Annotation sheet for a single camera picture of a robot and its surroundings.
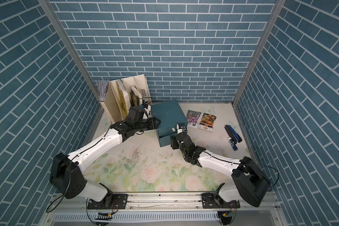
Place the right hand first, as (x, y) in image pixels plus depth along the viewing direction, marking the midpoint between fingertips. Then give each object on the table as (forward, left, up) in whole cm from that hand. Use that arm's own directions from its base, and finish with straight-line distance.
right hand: (175, 136), depth 85 cm
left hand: (+3, +8, +9) cm, 12 cm away
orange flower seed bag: (+23, -23, -12) cm, 34 cm away
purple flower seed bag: (+26, -11, -12) cm, 31 cm away
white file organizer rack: (+38, +31, +9) cm, 50 cm away
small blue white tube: (+3, -40, -12) cm, 42 cm away
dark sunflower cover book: (+26, +31, +5) cm, 41 cm away
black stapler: (+13, -39, -11) cm, 43 cm away
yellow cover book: (+21, +37, +13) cm, 45 cm away
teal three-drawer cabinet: (+10, +4, +10) cm, 15 cm away
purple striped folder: (+21, +48, +17) cm, 55 cm away
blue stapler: (+12, -43, -11) cm, 46 cm away
